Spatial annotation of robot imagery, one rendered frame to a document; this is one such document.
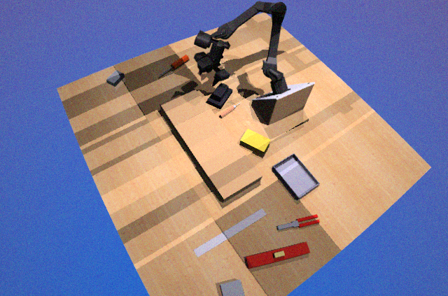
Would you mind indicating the orange-handled awl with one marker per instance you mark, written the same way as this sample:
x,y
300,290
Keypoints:
x,y
177,63

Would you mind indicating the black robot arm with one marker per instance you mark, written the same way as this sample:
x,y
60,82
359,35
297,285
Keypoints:
x,y
269,66

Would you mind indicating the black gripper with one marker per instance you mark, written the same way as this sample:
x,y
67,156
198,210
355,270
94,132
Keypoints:
x,y
220,74

